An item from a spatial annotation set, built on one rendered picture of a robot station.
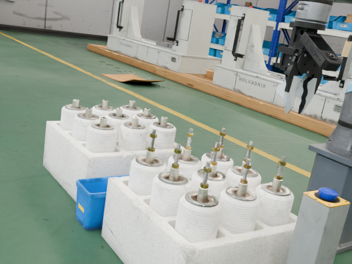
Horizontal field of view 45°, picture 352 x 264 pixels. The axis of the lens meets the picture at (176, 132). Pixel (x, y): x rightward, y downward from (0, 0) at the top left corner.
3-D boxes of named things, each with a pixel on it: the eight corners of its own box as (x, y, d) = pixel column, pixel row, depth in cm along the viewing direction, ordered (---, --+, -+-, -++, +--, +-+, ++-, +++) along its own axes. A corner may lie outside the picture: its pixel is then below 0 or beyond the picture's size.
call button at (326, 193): (324, 194, 93) (327, 186, 92) (340, 202, 89) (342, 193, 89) (312, 196, 90) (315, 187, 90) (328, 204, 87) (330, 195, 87)
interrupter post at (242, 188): (247, 196, 101) (250, 183, 100) (242, 198, 99) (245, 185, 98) (239, 192, 102) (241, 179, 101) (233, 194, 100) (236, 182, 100)
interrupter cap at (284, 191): (254, 185, 108) (255, 183, 108) (276, 183, 112) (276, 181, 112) (274, 198, 102) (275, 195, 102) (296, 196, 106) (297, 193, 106)
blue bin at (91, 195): (154, 204, 146) (160, 172, 143) (172, 218, 138) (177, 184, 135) (70, 215, 129) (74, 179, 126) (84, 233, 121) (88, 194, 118)
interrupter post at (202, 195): (207, 199, 95) (209, 186, 94) (206, 204, 93) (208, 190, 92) (196, 197, 95) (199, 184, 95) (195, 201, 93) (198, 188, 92)
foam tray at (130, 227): (208, 217, 143) (218, 167, 138) (296, 286, 112) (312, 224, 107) (100, 235, 121) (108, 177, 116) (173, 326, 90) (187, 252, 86)
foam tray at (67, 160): (130, 158, 186) (136, 119, 182) (182, 196, 156) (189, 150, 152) (42, 165, 164) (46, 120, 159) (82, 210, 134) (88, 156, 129)
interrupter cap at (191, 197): (219, 197, 97) (219, 195, 97) (217, 211, 90) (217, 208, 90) (187, 190, 98) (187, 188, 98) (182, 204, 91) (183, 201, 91)
